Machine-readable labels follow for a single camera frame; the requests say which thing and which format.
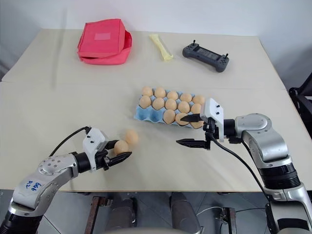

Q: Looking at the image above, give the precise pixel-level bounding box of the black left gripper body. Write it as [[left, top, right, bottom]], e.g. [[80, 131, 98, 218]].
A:
[[94, 140, 111, 172]]

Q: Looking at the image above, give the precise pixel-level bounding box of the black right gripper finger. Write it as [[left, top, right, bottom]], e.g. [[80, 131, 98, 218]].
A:
[[180, 114, 205, 123], [175, 138, 211, 150]]

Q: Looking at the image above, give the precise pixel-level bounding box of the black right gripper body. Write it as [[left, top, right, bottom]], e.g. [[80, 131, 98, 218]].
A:
[[199, 114, 220, 142]]

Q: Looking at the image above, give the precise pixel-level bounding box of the blue egg carton tray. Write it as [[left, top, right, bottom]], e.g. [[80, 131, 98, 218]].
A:
[[135, 89, 207, 129]]

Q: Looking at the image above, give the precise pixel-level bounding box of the dark rounded shape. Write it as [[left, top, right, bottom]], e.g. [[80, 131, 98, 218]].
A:
[[169, 192, 195, 230], [111, 192, 138, 230]]

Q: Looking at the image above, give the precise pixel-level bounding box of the rusty metal table bar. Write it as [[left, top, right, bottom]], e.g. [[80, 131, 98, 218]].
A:
[[220, 207, 237, 234], [86, 196, 113, 234]]

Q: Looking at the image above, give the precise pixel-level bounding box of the grey handheld remote controller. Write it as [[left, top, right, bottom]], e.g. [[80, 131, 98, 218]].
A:
[[182, 39, 230, 73]]

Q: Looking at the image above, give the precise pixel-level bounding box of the pale yellow plastic sleeve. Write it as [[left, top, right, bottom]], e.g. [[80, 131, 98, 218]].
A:
[[149, 34, 174, 61]]

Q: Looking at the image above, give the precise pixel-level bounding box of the red fabric storage bag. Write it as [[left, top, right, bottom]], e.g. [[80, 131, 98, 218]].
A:
[[77, 22, 133, 66]]

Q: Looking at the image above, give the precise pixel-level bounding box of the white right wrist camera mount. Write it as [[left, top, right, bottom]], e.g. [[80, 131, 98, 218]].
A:
[[200, 97, 225, 142]]

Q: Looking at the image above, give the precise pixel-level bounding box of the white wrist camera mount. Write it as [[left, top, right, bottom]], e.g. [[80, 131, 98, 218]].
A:
[[82, 127, 109, 172], [200, 97, 225, 142]]

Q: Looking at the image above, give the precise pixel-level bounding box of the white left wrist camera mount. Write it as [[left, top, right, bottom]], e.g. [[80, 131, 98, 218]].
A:
[[82, 127, 109, 172]]

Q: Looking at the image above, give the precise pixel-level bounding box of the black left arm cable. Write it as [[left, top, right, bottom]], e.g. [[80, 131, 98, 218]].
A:
[[48, 126, 93, 158]]

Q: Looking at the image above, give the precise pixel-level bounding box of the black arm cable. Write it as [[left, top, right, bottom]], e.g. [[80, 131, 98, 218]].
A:
[[207, 133, 280, 234], [48, 126, 93, 158]]

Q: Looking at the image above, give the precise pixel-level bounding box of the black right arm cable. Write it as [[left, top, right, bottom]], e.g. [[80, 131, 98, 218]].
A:
[[207, 133, 280, 234]]

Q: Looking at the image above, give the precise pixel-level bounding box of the white floor cable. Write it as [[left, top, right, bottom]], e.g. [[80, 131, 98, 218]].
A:
[[196, 206, 221, 216]]

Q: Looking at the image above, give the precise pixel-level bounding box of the black metal frame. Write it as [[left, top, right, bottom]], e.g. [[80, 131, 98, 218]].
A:
[[289, 70, 312, 122]]

